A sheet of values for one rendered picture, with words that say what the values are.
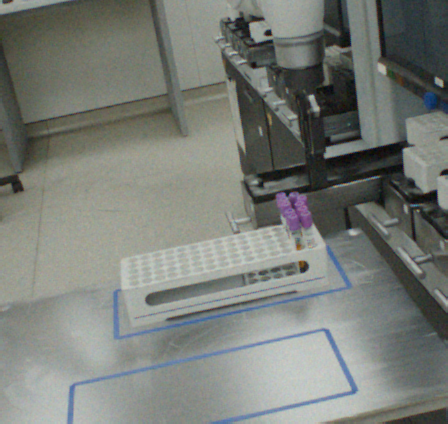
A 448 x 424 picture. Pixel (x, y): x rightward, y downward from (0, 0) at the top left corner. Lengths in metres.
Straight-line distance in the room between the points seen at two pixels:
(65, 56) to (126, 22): 0.43
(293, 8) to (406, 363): 0.66
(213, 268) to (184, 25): 3.95
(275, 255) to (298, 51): 0.41
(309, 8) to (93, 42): 3.68
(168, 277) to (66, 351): 0.18
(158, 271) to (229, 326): 0.14
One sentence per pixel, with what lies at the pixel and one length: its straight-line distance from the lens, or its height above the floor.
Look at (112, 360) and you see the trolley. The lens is 1.10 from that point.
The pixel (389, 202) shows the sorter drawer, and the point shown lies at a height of 0.77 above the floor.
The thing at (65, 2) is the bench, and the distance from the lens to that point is 4.34.
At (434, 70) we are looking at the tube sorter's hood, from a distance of 1.40.
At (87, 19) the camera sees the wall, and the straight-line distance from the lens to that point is 4.98.
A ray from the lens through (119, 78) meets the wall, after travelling 5.06.
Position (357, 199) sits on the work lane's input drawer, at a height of 0.77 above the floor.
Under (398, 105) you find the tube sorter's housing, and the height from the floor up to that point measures 0.89.
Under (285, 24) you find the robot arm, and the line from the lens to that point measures 1.40.
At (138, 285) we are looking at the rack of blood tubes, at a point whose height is 0.88.
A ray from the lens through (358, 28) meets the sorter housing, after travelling 1.80.
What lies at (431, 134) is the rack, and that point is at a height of 0.86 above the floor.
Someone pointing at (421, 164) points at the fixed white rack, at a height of 0.87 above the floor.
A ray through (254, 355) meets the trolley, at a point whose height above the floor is 0.82.
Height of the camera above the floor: 1.41
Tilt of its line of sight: 23 degrees down
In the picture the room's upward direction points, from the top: 10 degrees counter-clockwise
